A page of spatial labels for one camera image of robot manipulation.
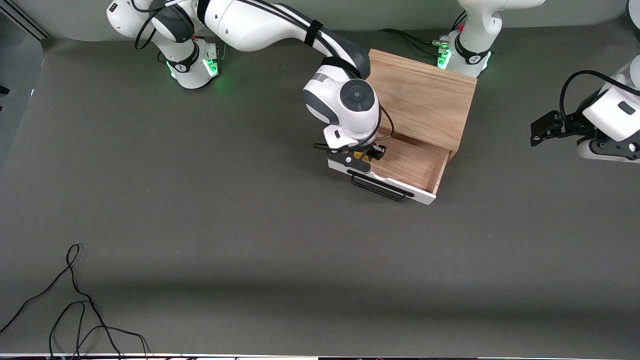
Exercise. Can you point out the black metal rail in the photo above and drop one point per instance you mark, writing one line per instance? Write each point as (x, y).
(30, 25)

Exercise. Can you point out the small black bracket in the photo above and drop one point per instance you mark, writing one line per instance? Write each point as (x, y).
(4, 90)

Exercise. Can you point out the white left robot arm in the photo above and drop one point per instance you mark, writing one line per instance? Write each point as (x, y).
(472, 30)

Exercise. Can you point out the yellow block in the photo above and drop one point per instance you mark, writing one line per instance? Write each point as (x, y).
(361, 157)

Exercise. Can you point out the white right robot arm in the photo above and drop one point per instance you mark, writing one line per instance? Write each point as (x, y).
(250, 25)

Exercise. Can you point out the wooden drawer cabinet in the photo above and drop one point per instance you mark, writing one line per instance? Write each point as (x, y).
(425, 95)

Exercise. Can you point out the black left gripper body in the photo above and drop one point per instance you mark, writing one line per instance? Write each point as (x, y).
(571, 125)

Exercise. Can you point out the white-fronted wooden drawer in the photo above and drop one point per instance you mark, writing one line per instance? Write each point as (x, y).
(410, 160)

